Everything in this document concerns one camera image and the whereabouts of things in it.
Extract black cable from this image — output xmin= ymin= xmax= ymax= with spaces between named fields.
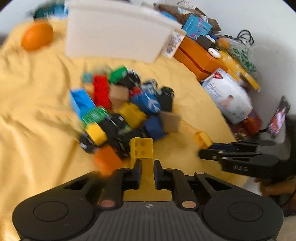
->
xmin=224 ymin=29 xmax=254 ymax=46

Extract orange fruit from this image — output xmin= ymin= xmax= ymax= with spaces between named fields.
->
xmin=21 ymin=22 xmax=54 ymax=51

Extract orange building block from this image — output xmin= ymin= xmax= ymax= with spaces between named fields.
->
xmin=94 ymin=145 xmax=122 ymax=175

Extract wooden cube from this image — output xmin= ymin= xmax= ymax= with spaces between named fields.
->
xmin=159 ymin=111 xmax=181 ymax=133
xmin=109 ymin=85 xmax=130 ymax=109

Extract blue airplane round block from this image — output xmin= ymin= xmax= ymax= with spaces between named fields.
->
xmin=130 ymin=92 xmax=161 ymax=115

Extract green patterned arch block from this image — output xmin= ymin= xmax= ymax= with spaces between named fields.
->
xmin=82 ymin=106 xmax=109 ymax=127

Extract white earbuds case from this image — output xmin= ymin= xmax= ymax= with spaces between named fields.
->
xmin=208 ymin=48 xmax=221 ymax=59

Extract small milk carton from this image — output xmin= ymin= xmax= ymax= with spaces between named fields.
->
xmin=161 ymin=29 xmax=186 ymax=59

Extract green patterned plastic bag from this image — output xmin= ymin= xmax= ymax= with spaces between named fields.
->
xmin=227 ymin=39 xmax=257 ymax=74

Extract yellow cloth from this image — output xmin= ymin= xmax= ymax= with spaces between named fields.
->
xmin=1 ymin=20 xmax=247 ymax=240

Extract long red building block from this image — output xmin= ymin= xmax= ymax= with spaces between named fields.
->
xmin=93 ymin=75 xmax=111 ymax=109

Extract small black box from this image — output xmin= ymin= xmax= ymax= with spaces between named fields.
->
xmin=196 ymin=35 xmax=215 ymax=50

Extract blue tray block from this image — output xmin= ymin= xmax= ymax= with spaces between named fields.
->
xmin=69 ymin=88 xmax=96 ymax=120

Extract white plastic bin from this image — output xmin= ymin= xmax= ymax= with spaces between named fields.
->
xmin=65 ymin=1 xmax=182 ymax=63

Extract yellow flat boxes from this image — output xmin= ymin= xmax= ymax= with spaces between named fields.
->
xmin=219 ymin=50 xmax=260 ymax=91

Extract orange box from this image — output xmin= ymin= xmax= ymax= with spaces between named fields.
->
xmin=174 ymin=37 xmax=229 ymax=82

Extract yellow duplo brick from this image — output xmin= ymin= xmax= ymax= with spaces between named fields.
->
xmin=117 ymin=102 xmax=147 ymax=128

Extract brown woven package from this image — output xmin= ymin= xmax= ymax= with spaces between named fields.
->
xmin=154 ymin=3 xmax=222 ymax=33

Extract blue dinosaur box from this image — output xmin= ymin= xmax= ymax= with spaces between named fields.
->
xmin=182 ymin=14 xmax=212 ymax=40

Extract yellow hollow building block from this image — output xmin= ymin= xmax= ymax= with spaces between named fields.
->
xmin=129 ymin=137 xmax=153 ymax=165

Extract green square block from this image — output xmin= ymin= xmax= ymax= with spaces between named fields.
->
xmin=108 ymin=66 xmax=127 ymax=84

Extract white baby wipes pack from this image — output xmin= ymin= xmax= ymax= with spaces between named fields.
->
xmin=202 ymin=68 xmax=253 ymax=125

